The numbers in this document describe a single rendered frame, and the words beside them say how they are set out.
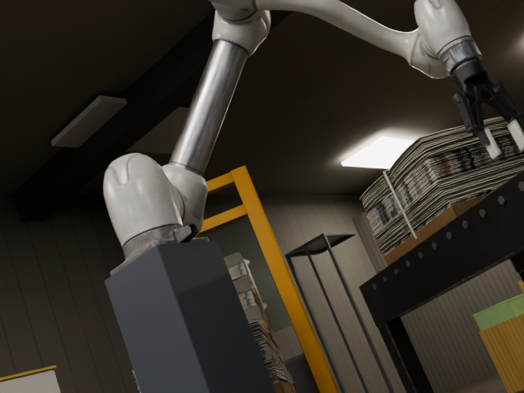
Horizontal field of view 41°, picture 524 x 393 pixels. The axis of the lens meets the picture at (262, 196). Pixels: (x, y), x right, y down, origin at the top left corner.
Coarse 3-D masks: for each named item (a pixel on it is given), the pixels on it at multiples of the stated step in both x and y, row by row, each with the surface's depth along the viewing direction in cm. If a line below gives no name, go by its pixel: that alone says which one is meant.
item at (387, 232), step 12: (372, 192) 190; (384, 192) 184; (372, 204) 191; (384, 204) 185; (372, 216) 193; (384, 216) 187; (396, 216) 181; (372, 228) 195; (384, 228) 188; (396, 228) 182; (384, 240) 189; (396, 240) 184; (384, 252) 192
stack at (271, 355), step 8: (256, 320) 191; (256, 328) 191; (256, 336) 190; (264, 336) 204; (264, 344) 190; (272, 344) 262; (264, 352) 189; (272, 352) 204; (264, 360) 188; (272, 360) 191; (280, 360) 278; (272, 368) 188; (280, 368) 230; (272, 376) 187; (280, 376) 202; (288, 376) 289
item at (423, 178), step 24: (504, 120) 173; (432, 144) 164; (456, 144) 167; (480, 144) 169; (504, 144) 171; (408, 168) 172; (432, 168) 163; (456, 168) 165; (480, 168) 166; (504, 168) 168; (408, 192) 174; (432, 192) 164; (456, 192) 162; (480, 192) 163; (432, 216) 167; (456, 216) 159
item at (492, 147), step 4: (488, 132) 156; (488, 136) 156; (492, 136) 155; (492, 140) 155; (488, 144) 156; (492, 144) 155; (496, 144) 155; (488, 148) 157; (492, 148) 156; (496, 148) 154; (492, 152) 156; (496, 152) 155; (500, 152) 154; (492, 156) 156; (496, 156) 155
